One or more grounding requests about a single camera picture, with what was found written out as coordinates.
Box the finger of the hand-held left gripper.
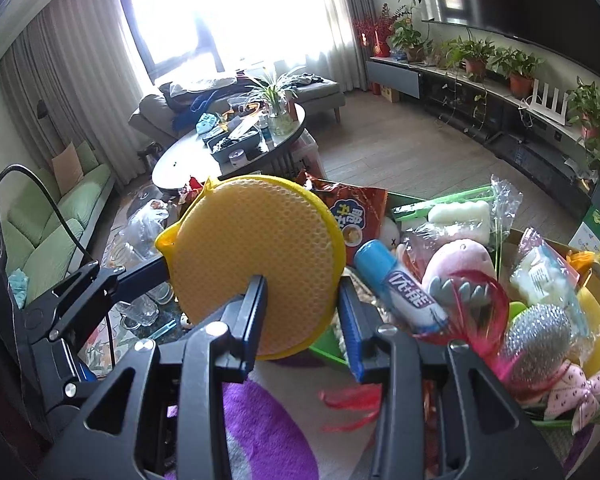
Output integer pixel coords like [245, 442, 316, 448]
[26, 339, 110, 412]
[24, 254, 177, 342]

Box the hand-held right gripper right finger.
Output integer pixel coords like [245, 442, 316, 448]
[336, 277, 566, 480]

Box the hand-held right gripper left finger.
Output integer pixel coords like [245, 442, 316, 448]
[37, 274, 270, 480]

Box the yellow mesh scrubber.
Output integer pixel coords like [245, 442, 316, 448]
[154, 175, 349, 362]

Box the floral floor rug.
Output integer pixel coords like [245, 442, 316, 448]
[79, 327, 132, 378]

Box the clear glass mug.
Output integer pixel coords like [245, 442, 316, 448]
[121, 291, 162, 332]

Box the blue cap white tube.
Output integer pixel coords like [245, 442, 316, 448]
[354, 239, 449, 334]

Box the green sofa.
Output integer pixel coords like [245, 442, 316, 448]
[4, 139, 117, 307]

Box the small white plush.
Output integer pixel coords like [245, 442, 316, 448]
[381, 214, 402, 252]

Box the red snack bag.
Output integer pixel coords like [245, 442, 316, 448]
[294, 171, 389, 267]

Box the brown cushion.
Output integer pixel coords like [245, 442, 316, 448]
[49, 141, 84, 187]

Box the pink plush toy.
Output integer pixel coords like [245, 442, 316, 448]
[421, 239, 499, 312]

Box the red gift bag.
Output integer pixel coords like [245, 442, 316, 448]
[179, 176, 204, 202]

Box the white wavy sponge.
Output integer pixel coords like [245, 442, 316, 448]
[426, 199, 494, 247]

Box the round dark coffee table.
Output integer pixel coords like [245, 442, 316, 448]
[151, 104, 307, 197]

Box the white storage crate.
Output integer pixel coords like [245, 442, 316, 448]
[269, 129, 327, 182]

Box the dark storage tray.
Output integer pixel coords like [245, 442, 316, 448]
[204, 126, 267, 162]

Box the silver scouring ball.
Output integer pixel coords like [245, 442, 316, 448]
[501, 304, 590, 397]

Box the white cotton packet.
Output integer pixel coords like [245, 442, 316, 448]
[509, 244, 582, 307]

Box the spider plant in glass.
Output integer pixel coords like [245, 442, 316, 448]
[244, 66, 302, 137]

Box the beige curtain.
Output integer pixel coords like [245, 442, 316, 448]
[0, 0, 148, 187]

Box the grey sofa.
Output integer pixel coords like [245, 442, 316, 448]
[129, 76, 347, 147]

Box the pink polka-dot bow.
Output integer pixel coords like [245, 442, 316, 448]
[544, 364, 600, 437]

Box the dark television cabinet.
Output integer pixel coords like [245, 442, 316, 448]
[366, 54, 600, 223]

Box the green white carton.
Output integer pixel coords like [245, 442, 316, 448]
[569, 204, 600, 262]

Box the dark framed window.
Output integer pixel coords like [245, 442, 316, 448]
[111, 0, 232, 87]

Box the potted green plant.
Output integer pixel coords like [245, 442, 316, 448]
[449, 36, 497, 84]
[391, 19, 427, 64]
[566, 76, 600, 142]
[494, 46, 544, 100]

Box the red flower bouquet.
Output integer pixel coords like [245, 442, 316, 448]
[351, 4, 397, 59]

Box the white wooden rack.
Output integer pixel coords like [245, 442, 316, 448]
[526, 81, 570, 124]

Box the white sheer curtain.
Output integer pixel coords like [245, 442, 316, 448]
[299, 0, 377, 93]

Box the black cable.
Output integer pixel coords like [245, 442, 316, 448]
[0, 164, 97, 267]

